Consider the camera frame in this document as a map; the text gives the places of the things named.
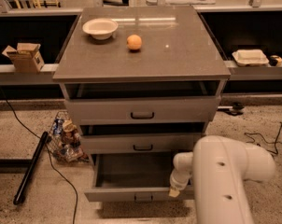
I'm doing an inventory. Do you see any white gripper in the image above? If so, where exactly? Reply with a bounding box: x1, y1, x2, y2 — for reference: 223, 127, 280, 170
169, 169, 191, 198

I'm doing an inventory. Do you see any grey bottom drawer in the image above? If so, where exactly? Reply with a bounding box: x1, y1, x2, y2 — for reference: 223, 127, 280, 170
85, 152, 193, 203

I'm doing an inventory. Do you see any grey drawer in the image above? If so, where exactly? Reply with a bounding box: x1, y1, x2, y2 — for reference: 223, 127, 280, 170
65, 97, 220, 125
85, 152, 193, 203
81, 133, 203, 154

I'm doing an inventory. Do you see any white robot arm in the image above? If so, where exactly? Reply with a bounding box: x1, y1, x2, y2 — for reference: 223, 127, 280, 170
169, 135, 275, 224

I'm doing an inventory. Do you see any grey middle drawer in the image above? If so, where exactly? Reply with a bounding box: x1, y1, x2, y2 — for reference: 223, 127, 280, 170
81, 133, 203, 154

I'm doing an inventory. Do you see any grey top drawer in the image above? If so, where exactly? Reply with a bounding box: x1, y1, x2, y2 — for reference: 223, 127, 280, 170
65, 97, 220, 125

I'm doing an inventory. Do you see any grey drawer cabinet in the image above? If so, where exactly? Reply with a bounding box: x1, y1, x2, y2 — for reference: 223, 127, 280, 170
52, 6, 232, 161

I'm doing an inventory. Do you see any black tube on floor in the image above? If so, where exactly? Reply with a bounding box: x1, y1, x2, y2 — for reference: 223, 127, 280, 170
13, 132, 49, 205

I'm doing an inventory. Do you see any white foam food container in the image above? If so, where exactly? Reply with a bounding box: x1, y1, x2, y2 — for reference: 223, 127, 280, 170
232, 49, 269, 67

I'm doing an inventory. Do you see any orange fruit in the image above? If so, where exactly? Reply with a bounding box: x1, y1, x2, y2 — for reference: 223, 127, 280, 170
127, 35, 142, 50

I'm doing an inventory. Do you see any black yellow tape roll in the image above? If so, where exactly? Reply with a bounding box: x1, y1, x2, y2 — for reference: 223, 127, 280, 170
269, 55, 282, 66

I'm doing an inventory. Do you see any white bowl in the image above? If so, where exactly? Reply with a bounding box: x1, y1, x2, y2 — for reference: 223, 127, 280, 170
82, 19, 119, 40

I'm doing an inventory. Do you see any brown cardboard box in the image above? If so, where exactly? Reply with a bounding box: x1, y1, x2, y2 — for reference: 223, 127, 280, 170
2, 43, 45, 73

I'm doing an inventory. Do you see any wire basket with items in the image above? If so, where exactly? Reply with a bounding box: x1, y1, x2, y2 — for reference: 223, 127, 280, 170
48, 111, 89, 162

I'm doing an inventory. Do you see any black floor cable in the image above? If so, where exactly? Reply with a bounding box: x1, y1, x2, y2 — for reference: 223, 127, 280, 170
0, 70, 79, 224

